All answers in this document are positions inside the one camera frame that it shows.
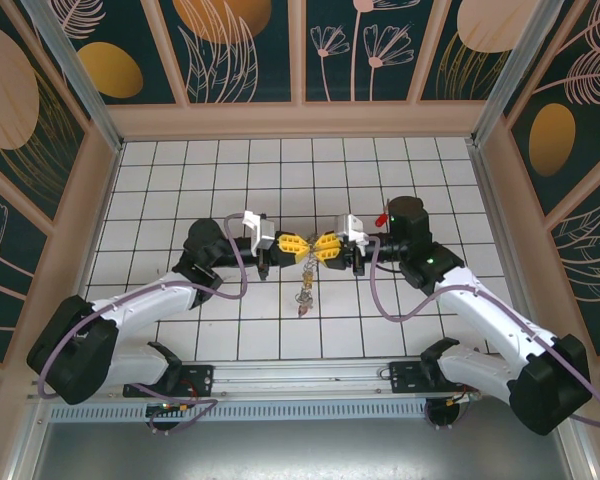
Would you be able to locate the metal disc with keyrings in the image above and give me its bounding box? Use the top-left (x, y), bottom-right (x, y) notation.
top-left (293, 234), bottom-right (320, 320)

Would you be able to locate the small key with red tag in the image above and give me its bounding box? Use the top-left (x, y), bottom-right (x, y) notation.
top-left (373, 198), bottom-right (392, 229)

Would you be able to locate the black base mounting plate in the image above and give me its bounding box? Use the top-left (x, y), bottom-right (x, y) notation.
top-left (123, 364), bottom-right (216, 400)
top-left (388, 360), bottom-right (431, 396)

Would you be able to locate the grey metal sheet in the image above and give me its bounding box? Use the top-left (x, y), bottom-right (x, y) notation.
top-left (29, 419), bottom-right (579, 480)

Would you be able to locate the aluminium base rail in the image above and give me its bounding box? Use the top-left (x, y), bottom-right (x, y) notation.
top-left (27, 360), bottom-right (486, 401)

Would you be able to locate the slotted grey cable duct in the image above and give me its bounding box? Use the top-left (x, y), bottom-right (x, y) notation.
top-left (44, 401), bottom-right (431, 425)

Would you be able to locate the aluminium corner post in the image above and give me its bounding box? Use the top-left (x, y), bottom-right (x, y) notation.
top-left (469, 0), bottom-right (551, 147)
top-left (19, 0), bottom-right (126, 154)

